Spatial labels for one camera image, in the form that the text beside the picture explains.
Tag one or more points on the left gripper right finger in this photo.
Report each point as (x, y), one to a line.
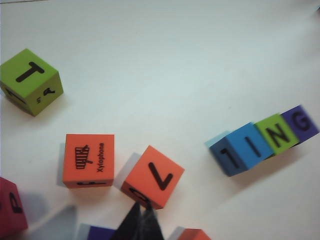
(152, 227)

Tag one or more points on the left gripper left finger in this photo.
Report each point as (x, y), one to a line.
(131, 227)

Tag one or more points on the purple foam block 9 D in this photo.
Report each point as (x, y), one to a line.
(100, 233)

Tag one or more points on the orange foam block B C 8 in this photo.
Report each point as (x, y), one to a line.
(195, 235)

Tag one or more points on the orange foam block Q 7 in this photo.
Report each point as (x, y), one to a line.
(140, 172)

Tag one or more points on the orange foam block xylophone F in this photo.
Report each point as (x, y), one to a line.
(71, 142)

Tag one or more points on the red foam block Z P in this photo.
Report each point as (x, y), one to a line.
(7, 225)

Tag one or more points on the green foam block T key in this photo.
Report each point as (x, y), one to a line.
(12, 70)

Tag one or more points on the blue foam block fish I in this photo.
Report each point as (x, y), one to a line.
(240, 140)

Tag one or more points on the green foam block N 9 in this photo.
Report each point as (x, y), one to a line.
(261, 127)

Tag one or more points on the purple foam block G 5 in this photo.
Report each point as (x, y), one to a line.
(313, 132)

